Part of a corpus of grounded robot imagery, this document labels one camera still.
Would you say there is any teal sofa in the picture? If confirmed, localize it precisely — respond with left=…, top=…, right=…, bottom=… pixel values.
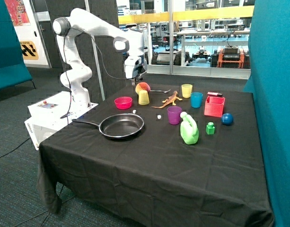
left=0, top=0, right=33, bottom=90

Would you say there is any blue plastic cup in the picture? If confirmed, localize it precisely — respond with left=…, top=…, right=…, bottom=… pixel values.
left=190, top=92, right=203, bottom=108

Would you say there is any teal partition wall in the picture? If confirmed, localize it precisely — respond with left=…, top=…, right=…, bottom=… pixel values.
left=244, top=0, right=290, bottom=227

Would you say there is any orange toy lizard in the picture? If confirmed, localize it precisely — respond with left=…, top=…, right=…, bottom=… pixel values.
left=151, top=90, right=183, bottom=109

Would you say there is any black frying pan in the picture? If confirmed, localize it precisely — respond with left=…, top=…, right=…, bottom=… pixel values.
left=72, top=113, right=144, bottom=140

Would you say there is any red open box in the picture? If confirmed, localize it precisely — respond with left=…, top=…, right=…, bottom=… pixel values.
left=204, top=96, right=225, bottom=117

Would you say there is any pink plastic bowl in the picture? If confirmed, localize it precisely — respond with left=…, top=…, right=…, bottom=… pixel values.
left=114, top=96, right=133, bottom=110

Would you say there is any red wall poster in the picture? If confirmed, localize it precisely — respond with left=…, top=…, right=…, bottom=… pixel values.
left=4, top=0, right=30, bottom=26

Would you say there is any metal spoon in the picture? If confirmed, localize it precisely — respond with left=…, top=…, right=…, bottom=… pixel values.
left=149, top=90, right=171, bottom=94

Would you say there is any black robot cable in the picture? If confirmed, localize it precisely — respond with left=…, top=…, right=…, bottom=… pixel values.
left=60, top=26, right=136, bottom=119

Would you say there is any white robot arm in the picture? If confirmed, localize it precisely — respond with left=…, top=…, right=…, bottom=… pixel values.
left=53, top=8, right=147, bottom=109

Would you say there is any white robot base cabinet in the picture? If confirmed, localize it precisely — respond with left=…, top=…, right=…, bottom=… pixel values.
left=25, top=91, right=97, bottom=150

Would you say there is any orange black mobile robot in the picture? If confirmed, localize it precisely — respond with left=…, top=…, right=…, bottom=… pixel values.
left=211, top=45, right=250, bottom=69

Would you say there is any red yellow peach toy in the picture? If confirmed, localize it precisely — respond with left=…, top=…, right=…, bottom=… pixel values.
left=135, top=82, right=151, bottom=95

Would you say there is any yellow black sign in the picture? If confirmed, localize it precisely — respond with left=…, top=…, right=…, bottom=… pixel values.
left=20, top=41, right=39, bottom=61

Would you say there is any black tablecloth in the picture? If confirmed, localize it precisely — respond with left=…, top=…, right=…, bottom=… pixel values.
left=37, top=87, right=275, bottom=227

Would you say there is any yellow upside-down cup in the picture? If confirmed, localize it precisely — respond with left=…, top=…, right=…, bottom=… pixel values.
left=138, top=90, right=149, bottom=105

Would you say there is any green toy block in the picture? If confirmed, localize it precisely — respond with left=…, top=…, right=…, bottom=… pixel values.
left=206, top=122, right=215, bottom=135

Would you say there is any green toy jug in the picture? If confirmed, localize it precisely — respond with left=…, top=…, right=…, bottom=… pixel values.
left=180, top=112, right=199, bottom=145

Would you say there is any blue ball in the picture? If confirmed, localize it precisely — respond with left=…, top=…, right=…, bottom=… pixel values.
left=221, top=113, right=234, bottom=126

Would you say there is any red marker pen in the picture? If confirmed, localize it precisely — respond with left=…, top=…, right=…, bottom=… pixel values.
left=207, top=92, right=223, bottom=97

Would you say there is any yellow upright cup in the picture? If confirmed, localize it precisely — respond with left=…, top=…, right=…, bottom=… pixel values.
left=181, top=84, right=193, bottom=98

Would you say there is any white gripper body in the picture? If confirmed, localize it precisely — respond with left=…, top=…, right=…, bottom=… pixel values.
left=124, top=55, right=147, bottom=79

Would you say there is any purple plastic cup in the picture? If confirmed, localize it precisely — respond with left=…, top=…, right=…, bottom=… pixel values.
left=167, top=106, right=182, bottom=125

